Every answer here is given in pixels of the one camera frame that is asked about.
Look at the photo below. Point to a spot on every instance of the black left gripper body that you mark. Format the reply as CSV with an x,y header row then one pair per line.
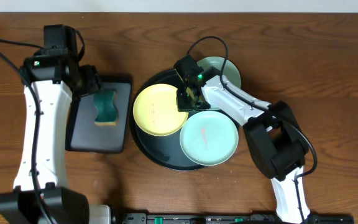
x,y
89,82

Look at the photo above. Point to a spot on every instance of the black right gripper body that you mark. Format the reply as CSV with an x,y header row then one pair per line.
x,y
186,103

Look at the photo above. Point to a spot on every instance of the yellow plate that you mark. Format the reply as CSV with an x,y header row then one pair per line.
x,y
155,110

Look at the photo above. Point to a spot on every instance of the green yellow sponge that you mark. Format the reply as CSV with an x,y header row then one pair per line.
x,y
107,113

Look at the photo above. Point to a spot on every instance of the light teal plate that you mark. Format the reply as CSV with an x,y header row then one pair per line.
x,y
209,138

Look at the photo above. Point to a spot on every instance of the sage green plate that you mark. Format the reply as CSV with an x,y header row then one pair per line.
x,y
230,70

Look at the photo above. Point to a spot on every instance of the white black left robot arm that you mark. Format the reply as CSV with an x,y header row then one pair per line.
x,y
40,192

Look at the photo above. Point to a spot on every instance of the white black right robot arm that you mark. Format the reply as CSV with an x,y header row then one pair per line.
x,y
277,146

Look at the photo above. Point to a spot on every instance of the black rectangular tray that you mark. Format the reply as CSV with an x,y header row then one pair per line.
x,y
82,135

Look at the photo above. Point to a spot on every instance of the black round tray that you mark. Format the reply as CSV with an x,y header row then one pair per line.
x,y
166,150

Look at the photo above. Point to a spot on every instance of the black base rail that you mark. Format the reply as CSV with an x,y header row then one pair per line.
x,y
142,218

